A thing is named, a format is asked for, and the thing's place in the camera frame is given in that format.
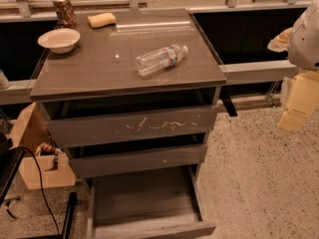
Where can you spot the grey middle drawer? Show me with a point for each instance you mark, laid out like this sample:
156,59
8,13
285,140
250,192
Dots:
109,164

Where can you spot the grey open bottom drawer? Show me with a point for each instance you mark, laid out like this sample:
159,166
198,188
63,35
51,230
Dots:
152,204

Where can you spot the black stand leg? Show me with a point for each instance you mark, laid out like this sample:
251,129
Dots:
72,202

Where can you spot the clear plastic water bottle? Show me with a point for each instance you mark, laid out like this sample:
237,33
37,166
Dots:
160,59

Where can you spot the patterned drink can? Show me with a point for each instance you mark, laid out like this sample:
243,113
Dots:
65,12

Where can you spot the white ceramic bowl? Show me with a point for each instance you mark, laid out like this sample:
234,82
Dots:
59,41

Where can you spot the yellow sponge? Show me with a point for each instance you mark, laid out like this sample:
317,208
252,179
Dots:
102,20

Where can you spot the grey top drawer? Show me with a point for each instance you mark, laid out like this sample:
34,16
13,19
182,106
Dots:
132,126

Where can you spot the cardboard box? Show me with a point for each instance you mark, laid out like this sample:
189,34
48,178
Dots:
51,167

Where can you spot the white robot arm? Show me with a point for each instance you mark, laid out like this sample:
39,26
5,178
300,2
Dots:
301,42

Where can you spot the grey drawer cabinet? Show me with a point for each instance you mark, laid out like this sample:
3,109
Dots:
100,77

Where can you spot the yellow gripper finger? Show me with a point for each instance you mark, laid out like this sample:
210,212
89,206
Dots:
280,42
302,101

